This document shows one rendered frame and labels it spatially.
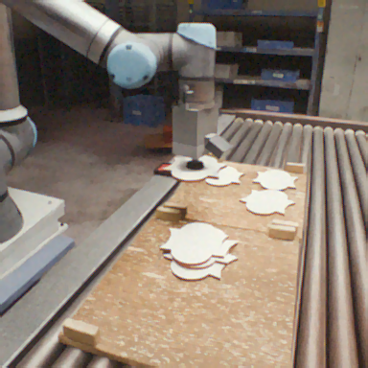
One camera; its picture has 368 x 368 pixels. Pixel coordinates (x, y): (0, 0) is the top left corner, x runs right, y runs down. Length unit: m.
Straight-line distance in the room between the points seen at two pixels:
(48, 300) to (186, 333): 0.27
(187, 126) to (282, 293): 0.37
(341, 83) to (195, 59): 4.74
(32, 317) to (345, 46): 5.07
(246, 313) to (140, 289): 0.19
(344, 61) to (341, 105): 0.60
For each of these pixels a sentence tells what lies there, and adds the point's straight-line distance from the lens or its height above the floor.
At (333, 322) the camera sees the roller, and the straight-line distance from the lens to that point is 0.69.
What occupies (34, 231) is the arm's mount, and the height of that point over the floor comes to 0.93.
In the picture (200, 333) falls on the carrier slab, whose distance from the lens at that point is 0.59.
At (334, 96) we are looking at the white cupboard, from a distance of 5.42.
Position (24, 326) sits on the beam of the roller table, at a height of 0.91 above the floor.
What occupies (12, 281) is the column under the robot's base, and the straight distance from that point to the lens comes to 0.86.
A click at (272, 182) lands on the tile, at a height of 0.94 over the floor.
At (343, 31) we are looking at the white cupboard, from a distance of 5.34.
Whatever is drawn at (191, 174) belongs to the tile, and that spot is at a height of 1.07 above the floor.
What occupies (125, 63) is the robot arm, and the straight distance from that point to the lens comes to 0.59.
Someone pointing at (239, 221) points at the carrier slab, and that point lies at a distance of 0.87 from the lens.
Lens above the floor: 1.37
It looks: 24 degrees down
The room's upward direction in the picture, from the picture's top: straight up
